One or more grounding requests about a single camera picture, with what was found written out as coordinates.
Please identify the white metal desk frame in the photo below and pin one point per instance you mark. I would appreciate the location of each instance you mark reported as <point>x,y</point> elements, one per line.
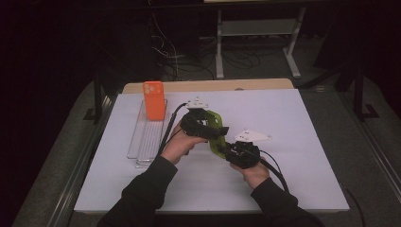
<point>258,27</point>

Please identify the green cartoon phone case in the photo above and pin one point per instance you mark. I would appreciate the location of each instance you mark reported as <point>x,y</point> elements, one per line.
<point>215,142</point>

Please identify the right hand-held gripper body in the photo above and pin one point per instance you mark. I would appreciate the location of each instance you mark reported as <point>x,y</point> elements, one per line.
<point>244,154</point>

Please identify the orange phone case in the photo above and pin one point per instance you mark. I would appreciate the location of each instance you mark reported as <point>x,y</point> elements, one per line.
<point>154,104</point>

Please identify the person's left hand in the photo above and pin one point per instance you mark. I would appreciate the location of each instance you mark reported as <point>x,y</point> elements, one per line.
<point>178,145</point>

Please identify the person's right hand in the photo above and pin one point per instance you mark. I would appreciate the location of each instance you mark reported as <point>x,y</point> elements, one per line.
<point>255,176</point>

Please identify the dark metal stand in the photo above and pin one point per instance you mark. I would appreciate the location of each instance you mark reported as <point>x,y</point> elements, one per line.
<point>98,94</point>
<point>358,94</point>

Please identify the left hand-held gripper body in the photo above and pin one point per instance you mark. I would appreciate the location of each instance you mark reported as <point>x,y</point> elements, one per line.
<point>197,124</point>

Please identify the clear plastic rack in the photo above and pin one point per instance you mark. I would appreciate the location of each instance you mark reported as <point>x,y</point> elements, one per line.
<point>146,142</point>

